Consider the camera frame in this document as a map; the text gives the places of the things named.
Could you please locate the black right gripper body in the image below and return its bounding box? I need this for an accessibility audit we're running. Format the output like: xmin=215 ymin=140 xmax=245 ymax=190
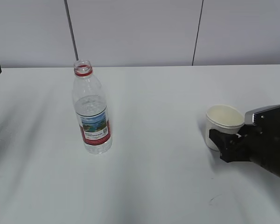
xmin=235 ymin=123 xmax=280 ymax=177

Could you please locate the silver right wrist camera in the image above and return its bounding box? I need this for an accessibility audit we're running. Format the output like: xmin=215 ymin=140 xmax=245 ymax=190
xmin=245 ymin=105 xmax=280 ymax=127

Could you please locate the clear plastic water bottle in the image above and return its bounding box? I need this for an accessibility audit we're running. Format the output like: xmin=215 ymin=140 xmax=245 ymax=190
xmin=72 ymin=60 xmax=112 ymax=154

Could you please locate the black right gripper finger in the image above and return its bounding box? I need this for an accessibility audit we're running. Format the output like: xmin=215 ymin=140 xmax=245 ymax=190
xmin=209 ymin=129 xmax=241 ymax=162

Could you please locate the white paper cup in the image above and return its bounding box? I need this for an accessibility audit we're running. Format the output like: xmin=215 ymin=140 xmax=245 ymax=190
xmin=205 ymin=105 xmax=244 ymax=151

